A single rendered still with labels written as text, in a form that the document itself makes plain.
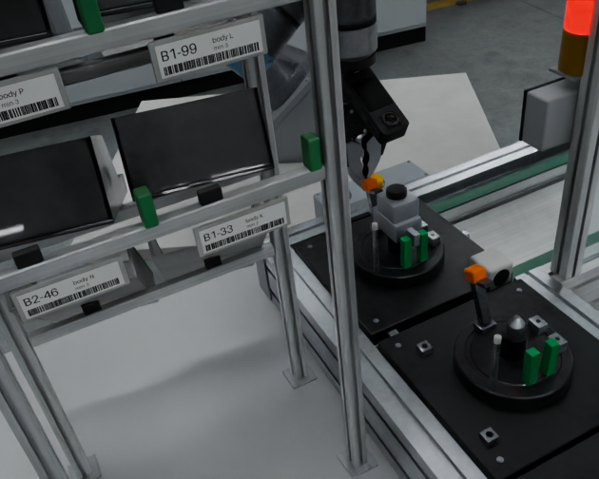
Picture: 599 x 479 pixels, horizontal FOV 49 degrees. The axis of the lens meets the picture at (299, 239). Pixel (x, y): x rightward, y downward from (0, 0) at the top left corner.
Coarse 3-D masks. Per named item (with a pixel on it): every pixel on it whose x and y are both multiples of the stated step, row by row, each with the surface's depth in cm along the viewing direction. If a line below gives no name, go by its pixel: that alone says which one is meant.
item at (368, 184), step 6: (366, 180) 101; (372, 180) 100; (366, 186) 100; (372, 186) 100; (366, 192) 102; (372, 192) 100; (378, 192) 99; (372, 198) 101; (372, 204) 101; (372, 210) 102; (372, 216) 103
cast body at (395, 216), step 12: (384, 192) 95; (396, 192) 93; (408, 192) 94; (384, 204) 94; (396, 204) 92; (408, 204) 93; (384, 216) 95; (396, 216) 93; (408, 216) 94; (384, 228) 97; (396, 228) 93; (408, 228) 94; (420, 228) 96; (396, 240) 95
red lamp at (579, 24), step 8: (568, 0) 76; (576, 0) 75; (584, 0) 74; (592, 0) 74; (568, 8) 76; (576, 8) 75; (584, 8) 74; (592, 8) 74; (568, 16) 77; (576, 16) 75; (584, 16) 75; (568, 24) 77; (576, 24) 76; (584, 24) 75; (576, 32) 76; (584, 32) 76
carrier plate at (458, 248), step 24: (432, 216) 109; (312, 240) 107; (456, 240) 103; (312, 264) 102; (456, 264) 98; (360, 288) 96; (384, 288) 96; (408, 288) 95; (432, 288) 95; (456, 288) 94; (360, 312) 92; (384, 312) 92; (408, 312) 91; (432, 312) 92; (384, 336) 90
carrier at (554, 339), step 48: (528, 288) 93; (432, 336) 87; (480, 336) 84; (528, 336) 83; (576, 336) 85; (432, 384) 81; (480, 384) 78; (528, 384) 76; (576, 384) 79; (528, 432) 74; (576, 432) 73
